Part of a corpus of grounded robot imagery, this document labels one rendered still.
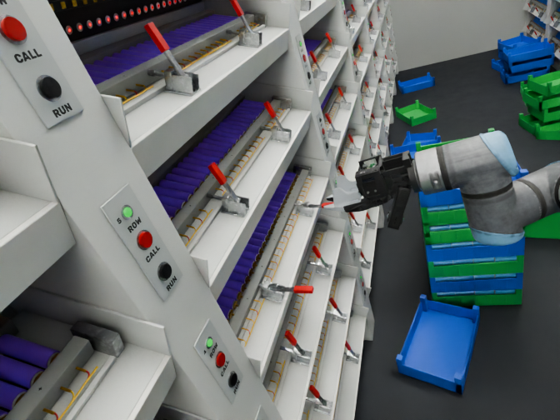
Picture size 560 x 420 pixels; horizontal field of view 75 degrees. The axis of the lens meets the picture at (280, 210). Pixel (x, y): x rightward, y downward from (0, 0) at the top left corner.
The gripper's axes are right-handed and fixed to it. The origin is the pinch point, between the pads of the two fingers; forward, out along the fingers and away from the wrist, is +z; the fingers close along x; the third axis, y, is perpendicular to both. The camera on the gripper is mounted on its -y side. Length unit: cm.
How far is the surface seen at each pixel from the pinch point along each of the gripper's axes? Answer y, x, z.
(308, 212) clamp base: 0.0, 1.0, 5.8
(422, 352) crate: -76, -14, -1
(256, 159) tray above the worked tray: 20.1, 10.2, 6.1
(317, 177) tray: -0.3, -17.0, 7.4
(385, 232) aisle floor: -74, -84, 15
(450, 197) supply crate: -29, -35, -22
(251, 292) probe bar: 3.4, 29.3, 9.1
